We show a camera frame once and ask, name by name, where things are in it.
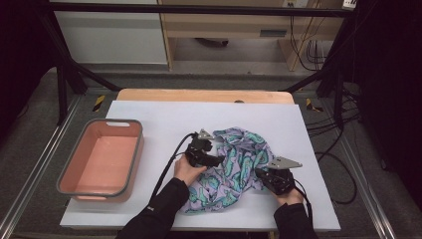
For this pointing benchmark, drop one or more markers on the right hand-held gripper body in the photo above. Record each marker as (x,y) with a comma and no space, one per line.
(280,181)

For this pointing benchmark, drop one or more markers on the purple seahorse print swimsuit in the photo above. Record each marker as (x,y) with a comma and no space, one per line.
(235,166)

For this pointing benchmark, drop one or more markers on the light wooden desk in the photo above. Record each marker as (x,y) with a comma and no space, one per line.
(225,26)

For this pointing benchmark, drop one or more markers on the person's left hand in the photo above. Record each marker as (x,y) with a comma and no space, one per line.
(185,172)

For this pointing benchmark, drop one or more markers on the aluminium floor rail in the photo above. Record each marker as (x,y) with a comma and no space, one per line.
(365,186)
(40,159)

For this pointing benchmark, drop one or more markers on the person's right hand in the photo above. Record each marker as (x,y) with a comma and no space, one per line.
(290,198)

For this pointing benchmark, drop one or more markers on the black curtain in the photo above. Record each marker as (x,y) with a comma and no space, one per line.
(20,49)
(394,83)

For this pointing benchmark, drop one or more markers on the black metal frame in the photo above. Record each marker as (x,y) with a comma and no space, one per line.
(199,9)

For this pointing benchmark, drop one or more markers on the white power strip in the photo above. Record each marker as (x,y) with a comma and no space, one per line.
(350,3)

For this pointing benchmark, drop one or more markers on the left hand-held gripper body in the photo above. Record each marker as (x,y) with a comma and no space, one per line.
(199,152)

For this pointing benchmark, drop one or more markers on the white cabinet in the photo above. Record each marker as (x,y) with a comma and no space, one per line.
(112,40)

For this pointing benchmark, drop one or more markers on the pink basket with grey rim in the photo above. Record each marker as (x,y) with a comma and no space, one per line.
(103,162)

